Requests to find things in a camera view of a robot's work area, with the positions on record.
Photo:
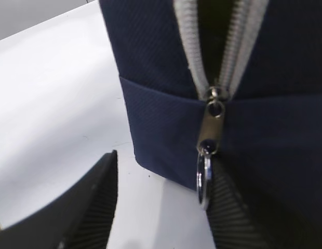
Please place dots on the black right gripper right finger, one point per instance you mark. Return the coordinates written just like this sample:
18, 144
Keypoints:
240, 215

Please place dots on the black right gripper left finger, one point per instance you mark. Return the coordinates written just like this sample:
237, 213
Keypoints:
82, 217

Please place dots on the navy blue lunch bag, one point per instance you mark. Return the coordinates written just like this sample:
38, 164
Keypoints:
225, 91

